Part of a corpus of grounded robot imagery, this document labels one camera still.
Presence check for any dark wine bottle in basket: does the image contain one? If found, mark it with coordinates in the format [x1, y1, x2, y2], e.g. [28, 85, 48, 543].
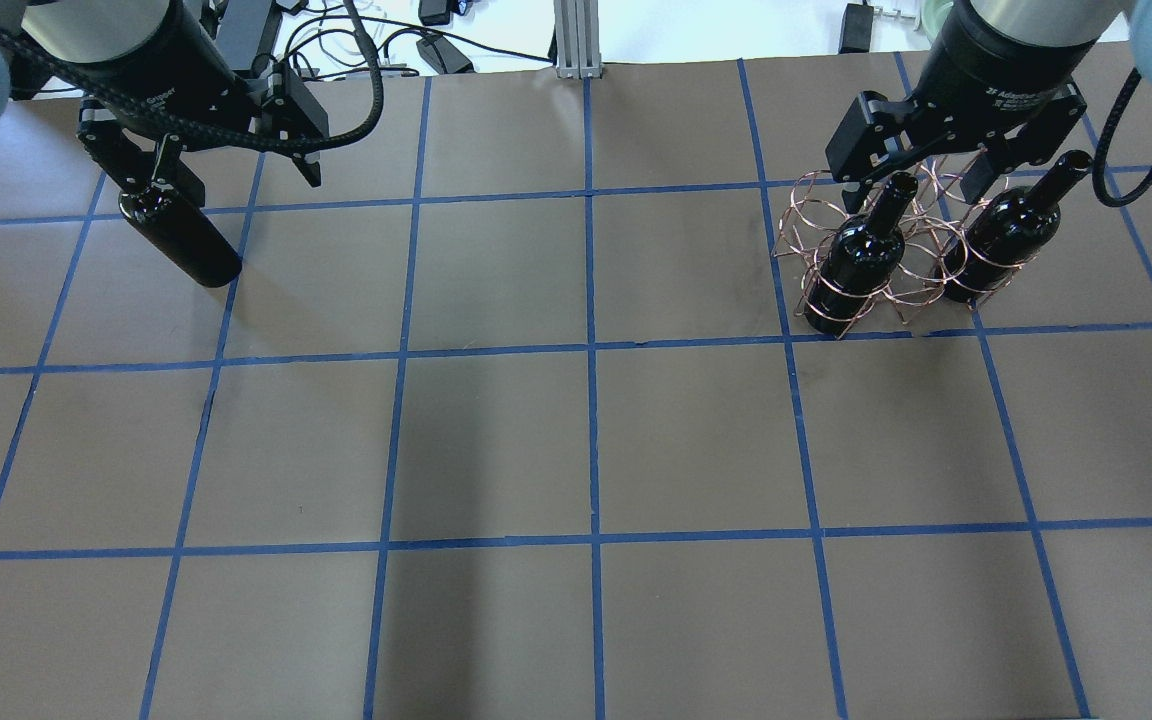
[804, 170, 919, 338]

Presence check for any dark wine bottle carried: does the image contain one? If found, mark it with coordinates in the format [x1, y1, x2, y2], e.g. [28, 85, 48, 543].
[118, 184, 242, 288]

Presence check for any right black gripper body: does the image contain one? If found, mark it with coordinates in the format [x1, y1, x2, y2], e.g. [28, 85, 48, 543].
[826, 10, 1087, 185]

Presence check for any aluminium frame post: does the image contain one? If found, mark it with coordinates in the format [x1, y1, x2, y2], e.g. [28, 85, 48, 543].
[553, 0, 604, 79]

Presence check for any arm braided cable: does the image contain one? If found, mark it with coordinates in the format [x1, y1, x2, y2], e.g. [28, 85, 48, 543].
[1092, 68, 1152, 209]
[0, 0, 385, 156]

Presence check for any copper wire wine basket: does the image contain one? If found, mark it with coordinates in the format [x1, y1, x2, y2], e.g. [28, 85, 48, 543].
[773, 151, 990, 340]

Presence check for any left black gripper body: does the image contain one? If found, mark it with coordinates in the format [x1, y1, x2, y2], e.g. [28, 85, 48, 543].
[76, 1, 328, 156]

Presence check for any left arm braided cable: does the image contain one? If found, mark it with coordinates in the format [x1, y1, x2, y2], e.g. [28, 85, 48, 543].
[0, 0, 385, 156]

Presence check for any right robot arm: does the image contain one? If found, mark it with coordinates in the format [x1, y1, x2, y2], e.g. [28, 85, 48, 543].
[826, 1, 1152, 213]

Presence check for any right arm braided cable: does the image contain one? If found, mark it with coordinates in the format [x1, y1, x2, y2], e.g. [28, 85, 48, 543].
[1092, 68, 1152, 209]

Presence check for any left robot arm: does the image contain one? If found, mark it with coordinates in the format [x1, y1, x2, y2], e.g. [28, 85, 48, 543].
[0, 1, 329, 205]

